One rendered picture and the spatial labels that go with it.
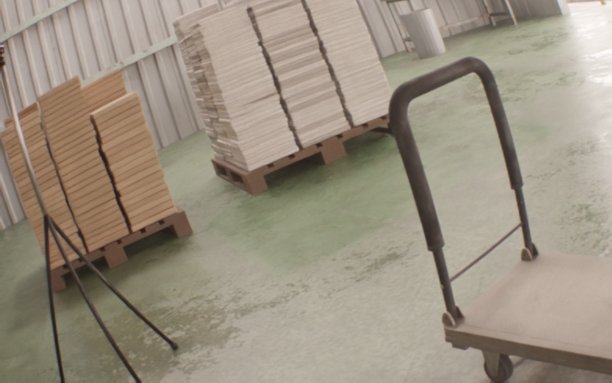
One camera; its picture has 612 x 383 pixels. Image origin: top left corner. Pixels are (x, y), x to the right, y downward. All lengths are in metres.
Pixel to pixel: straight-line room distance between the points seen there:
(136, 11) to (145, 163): 4.69
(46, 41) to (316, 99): 4.81
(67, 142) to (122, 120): 0.41
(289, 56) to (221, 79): 0.45
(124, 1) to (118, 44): 0.57
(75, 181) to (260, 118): 1.32
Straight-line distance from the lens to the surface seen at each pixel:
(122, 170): 4.20
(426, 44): 8.24
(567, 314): 1.52
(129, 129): 4.20
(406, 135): 1.52
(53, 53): 8.61
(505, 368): 1.65
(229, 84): 4.52
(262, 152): 4.58
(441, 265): 1.62
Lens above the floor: 0.99
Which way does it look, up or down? 12 degrees down
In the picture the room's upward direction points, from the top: 20 degrees counter-clockwise
